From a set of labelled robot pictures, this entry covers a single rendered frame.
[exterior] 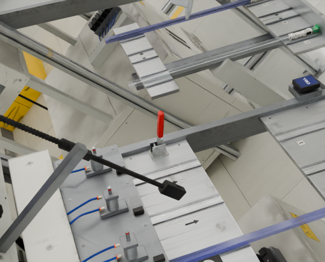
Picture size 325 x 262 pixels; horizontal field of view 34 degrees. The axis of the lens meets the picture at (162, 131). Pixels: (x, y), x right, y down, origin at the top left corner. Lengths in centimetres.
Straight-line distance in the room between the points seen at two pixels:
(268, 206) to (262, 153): 92
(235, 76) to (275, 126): 32
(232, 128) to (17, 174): 48
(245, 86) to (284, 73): 93
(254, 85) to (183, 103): 65
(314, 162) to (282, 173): 111
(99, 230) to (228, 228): 23
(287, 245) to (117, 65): 116
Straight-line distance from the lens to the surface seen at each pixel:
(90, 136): 217
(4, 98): 192
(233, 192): 236
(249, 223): 145
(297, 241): 136
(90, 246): 92
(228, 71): 146
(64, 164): 78
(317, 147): 117
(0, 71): 187
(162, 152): 113
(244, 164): 237
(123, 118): 208
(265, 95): 158
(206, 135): 119
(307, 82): 127
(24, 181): 103
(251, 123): 123
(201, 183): 107
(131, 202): 97
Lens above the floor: 174
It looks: 38 degrees down
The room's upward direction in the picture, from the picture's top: 63 degrees counter-clockwise
